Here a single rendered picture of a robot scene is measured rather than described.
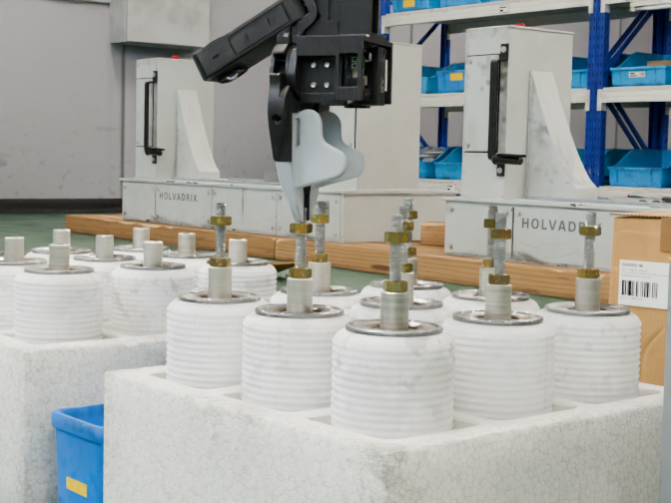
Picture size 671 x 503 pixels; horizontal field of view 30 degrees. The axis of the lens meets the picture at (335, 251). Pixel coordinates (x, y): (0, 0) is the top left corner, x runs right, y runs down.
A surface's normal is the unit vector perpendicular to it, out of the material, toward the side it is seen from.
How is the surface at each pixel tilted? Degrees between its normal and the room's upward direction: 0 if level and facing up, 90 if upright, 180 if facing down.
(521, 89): 90
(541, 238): 90
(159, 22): 90
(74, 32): 90
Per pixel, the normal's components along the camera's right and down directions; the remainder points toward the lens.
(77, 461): -0.77, 0.07
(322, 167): -0.39, 0.07
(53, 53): 0.62, 0.07
